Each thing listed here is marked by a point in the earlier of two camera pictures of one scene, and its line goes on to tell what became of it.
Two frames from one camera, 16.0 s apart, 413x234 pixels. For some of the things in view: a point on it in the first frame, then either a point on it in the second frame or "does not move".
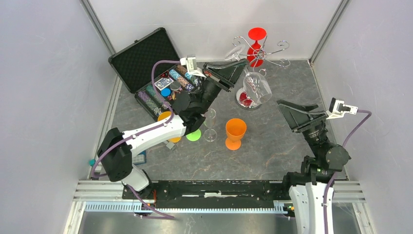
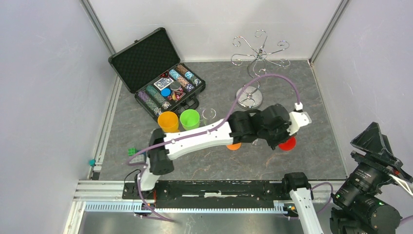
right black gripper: [297, 115] -> [372, 139]
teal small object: [92, 162] does not move
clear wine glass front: [210, 134] does not move
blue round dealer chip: [166, 92] does not move
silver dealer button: [175, 86] does not move
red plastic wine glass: [255, 53] -> [289, 145]
